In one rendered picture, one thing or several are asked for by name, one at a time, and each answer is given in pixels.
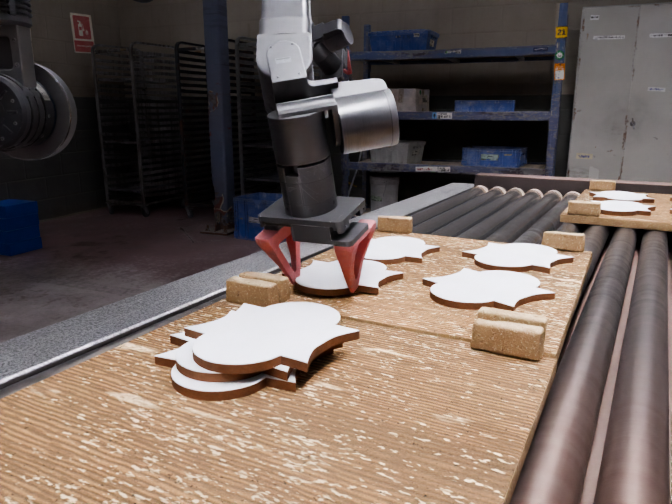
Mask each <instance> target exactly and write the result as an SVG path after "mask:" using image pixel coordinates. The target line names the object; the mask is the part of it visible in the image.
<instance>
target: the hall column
mask: <svg viewBox="0 0 672 504"><path fill-rule="evenodd" d="M202 1H203V20H204V39H205V58H206V77H207V94H208V115H209V135H210V154H211V173H212V183H213V187H214V192H215V202H214V215H215V226H214V227H211V228H209V225H207V227H206V229H205V230H203V231H200V233H201V234H207V235H218V236H229V235H232V234H234V230H235V226H234V225H235V221H234V217H233V216H234V212H233V211H234V203H233V202H234V200H233V198H232V197H235V188H234V164H233V141H232V117H231V94H230V71H229V48H228V24H227V1H226V0H202Z"/></svg>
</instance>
